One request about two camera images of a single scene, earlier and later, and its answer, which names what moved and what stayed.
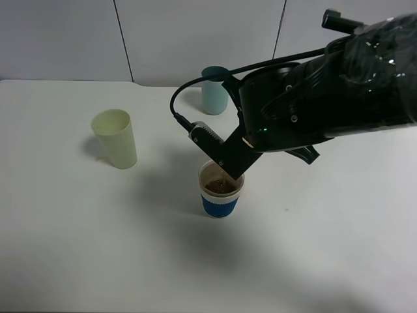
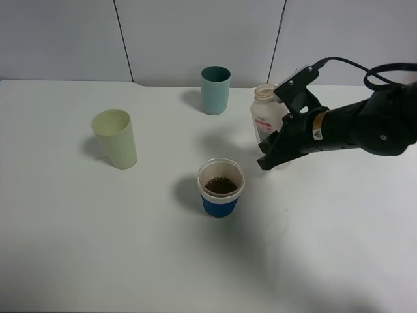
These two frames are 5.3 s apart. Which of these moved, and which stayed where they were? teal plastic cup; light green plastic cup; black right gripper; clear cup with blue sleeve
Moved: black right gripper
Stayed: clear cup with blue sleeve; light green plastic cup; teal plastic cup
